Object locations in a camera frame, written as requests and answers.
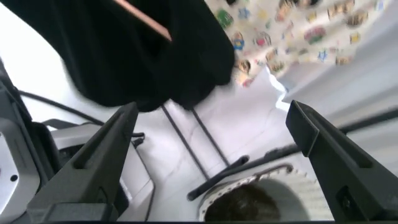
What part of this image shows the black cable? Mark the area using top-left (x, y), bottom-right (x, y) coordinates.
top-left (17, 89), bottom-right (146, 149)

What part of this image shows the cream printed garment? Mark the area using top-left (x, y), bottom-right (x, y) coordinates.
top-left (203, 0), bottom-right (386, 88)

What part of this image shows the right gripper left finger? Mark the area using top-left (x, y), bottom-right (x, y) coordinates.
top-left (27, 101), bottom-right (139, 222)

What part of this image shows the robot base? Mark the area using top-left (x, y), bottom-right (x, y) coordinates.
top-left (0, 57), bottom-right (155, 223)

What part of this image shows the white curtain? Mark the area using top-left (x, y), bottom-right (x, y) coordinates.
top-left (275, 0), bottom-right (398, 128)

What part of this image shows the pink clothes hanger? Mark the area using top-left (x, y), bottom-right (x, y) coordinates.
top-left (112, 0), bottom-right (173, 42)

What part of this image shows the black clothes rack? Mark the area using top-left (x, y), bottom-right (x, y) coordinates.
top-left (160, 104), bottom-right (398, 202)

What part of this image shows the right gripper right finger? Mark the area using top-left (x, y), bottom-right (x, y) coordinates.
top-left (285, 99), bottom-right (398, 222)

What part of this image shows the white laundry basket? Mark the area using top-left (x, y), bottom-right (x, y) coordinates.
top-left (198, 164), bottom-right (335, 222)

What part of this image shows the black garment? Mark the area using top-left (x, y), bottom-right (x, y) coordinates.
top-left (0, 0), bottom-right (236, 113)

